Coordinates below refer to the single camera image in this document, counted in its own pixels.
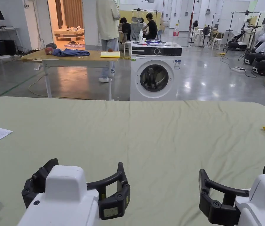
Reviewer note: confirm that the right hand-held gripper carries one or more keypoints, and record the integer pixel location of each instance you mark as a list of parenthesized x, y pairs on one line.
[(264, 202)]

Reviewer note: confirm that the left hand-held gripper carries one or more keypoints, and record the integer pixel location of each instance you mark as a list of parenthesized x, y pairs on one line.
[(64, 200)]

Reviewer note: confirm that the bed with pale green sheet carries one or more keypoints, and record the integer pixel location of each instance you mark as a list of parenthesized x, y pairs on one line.
[(160, 141)]

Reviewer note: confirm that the white power strip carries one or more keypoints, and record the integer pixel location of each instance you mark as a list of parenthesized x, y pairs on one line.
[(238, 69)]

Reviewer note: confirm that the white washing machine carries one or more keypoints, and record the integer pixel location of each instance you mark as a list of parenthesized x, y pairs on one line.
[(156, 70)]

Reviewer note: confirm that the black robot with white arms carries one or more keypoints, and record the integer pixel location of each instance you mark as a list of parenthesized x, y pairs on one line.
[(237, 38)]

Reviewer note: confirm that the low bed with beige sheet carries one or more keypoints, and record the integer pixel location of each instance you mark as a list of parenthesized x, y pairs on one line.
[(68, 34)]

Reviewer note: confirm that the black standing fan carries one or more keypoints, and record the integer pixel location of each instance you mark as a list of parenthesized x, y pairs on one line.
[(206, 30), (195, 24)]

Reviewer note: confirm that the group of people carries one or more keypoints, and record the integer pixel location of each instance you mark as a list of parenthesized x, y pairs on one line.
[(151, 28)]

